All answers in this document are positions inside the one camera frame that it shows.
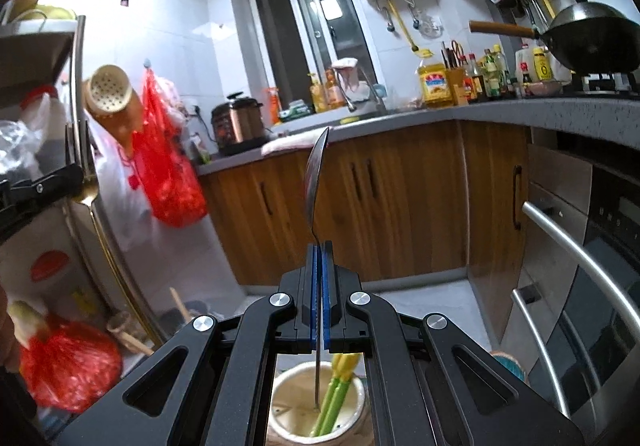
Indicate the yellow squeeze bottle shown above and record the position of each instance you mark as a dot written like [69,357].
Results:
[541,68]

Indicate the white plastic bag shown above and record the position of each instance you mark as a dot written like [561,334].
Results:
[117,196]

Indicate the steel built-in oven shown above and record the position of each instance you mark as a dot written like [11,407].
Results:
[600,276]

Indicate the hanging red plastic bag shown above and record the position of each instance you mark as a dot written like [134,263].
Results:
[172,175]

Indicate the small pink bowl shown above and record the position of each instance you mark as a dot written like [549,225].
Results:
[545,88]

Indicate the white folded towel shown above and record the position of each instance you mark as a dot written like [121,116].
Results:
[290,144]

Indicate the row of sauce bottles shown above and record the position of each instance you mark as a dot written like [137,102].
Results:
[492,75]

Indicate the slim steel spoon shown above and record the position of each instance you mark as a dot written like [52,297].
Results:
[315,175]

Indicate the gas stove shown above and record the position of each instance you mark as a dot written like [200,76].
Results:
[605,81]

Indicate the chrome faucet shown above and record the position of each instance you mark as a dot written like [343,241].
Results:
[372,98]

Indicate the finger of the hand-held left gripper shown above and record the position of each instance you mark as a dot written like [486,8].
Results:
[45,186]
[30,218]

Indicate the cream ceramic utensil holder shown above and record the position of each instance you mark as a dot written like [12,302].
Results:
[295,406]

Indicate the green box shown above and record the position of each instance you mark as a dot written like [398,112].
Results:
[295,111]

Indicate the window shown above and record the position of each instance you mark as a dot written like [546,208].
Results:
[300,25]

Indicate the wooden kitchen cabinets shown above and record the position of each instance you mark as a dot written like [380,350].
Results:
[400,206]

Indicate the brown rice cooker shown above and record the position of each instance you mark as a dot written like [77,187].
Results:
[237,123]

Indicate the large yellow oil jug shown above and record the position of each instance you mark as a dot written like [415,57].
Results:
[436,85]

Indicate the white cloth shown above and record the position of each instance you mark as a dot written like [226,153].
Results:
[347,73]

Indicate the yellow oil bottle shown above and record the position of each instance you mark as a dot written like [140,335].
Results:
[316,95]

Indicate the metal storage rack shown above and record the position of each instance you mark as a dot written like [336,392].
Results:
[77,75]

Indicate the orange detergent bottle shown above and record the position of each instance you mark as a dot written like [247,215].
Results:
[273,108]

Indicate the gold spoon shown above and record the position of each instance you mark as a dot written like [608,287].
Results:
[87,196]

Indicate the full red plastic bag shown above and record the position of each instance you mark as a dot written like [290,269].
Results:
[70,366]

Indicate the green tulip fruit pick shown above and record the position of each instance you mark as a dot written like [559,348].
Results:
[344,388]
[324,408]

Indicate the wooden spatula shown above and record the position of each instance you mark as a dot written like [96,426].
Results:
[180,306]

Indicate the orange oil bottle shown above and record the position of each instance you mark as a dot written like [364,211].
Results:
[334,90]

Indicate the beige perforated ladle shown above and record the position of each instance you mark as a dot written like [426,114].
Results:
[107,93]

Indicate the wooden knife block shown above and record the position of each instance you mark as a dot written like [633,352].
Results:
[456,83]

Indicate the grey kitchen countertop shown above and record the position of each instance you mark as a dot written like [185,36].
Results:
[575,118]

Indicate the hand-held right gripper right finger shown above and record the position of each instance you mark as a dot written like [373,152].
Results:
[327,296]

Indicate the black wok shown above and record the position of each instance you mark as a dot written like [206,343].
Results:
[590,40]

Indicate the wooden ladle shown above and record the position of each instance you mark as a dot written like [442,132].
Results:
[127,333]

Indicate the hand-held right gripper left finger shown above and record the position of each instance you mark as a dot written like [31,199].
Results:
[314,296]

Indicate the white jug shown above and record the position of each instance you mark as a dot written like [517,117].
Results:
[525,65]

